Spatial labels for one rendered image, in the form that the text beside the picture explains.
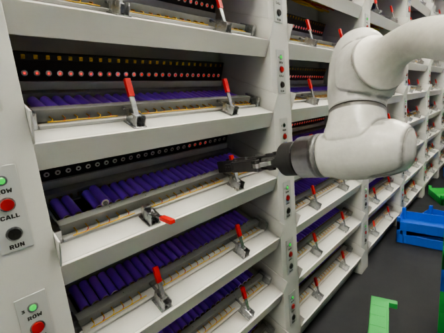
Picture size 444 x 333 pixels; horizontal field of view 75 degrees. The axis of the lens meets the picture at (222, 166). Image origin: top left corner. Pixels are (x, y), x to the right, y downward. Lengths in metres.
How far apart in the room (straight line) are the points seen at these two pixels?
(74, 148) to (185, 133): 0.23
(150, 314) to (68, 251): 0.23
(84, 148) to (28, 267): 0.20
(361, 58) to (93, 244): 0.56
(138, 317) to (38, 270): 0.25
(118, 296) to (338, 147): 0.53
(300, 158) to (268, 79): 0.34
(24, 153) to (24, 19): 0.19
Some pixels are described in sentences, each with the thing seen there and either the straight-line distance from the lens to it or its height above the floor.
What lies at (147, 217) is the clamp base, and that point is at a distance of 0.61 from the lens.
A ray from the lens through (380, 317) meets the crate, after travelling 1.17.
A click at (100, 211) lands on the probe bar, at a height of 0.73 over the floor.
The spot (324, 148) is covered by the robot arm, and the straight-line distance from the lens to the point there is 0.57.
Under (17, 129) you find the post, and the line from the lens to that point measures 0.50.
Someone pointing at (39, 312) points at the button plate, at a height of 0.63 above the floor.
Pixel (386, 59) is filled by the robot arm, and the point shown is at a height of 0.95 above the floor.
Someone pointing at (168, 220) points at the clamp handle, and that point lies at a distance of 0.56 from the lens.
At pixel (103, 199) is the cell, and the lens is 0.62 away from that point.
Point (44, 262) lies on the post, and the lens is 0.54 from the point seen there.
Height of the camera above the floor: 0.90
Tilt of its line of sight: 11 degrees down
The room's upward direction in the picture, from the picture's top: 5 degrees counter-clockwise
